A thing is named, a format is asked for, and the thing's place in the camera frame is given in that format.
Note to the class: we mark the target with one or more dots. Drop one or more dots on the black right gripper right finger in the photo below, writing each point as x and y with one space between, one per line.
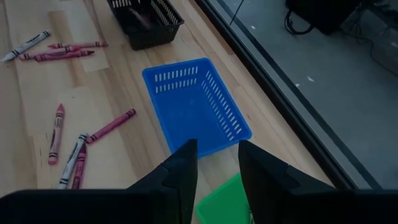
295 202

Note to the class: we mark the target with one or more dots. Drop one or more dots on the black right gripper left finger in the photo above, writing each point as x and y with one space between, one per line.
93 208

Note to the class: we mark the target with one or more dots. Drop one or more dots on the magenta crayon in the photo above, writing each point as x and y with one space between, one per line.
110 126
81 54
80 169

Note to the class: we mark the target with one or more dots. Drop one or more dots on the pink crayon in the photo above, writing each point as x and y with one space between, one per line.
81 44
62 49
56 133

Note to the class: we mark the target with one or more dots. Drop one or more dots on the white crayon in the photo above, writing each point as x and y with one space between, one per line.
26 45
73 158

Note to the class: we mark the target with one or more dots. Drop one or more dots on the green slotted plastic basket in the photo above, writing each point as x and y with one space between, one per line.
224 205

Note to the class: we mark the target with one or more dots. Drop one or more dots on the blue slotted plastic basket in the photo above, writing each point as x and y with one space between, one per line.
189 109

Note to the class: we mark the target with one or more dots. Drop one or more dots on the grey floor equipment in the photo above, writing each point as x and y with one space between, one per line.
382 46

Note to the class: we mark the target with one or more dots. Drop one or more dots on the black slotted plastic basket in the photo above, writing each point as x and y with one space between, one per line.
155 37

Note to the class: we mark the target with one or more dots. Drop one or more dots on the black floor box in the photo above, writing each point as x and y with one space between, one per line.
326 15

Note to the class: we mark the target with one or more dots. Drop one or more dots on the black table side rail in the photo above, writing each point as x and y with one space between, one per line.
275 93

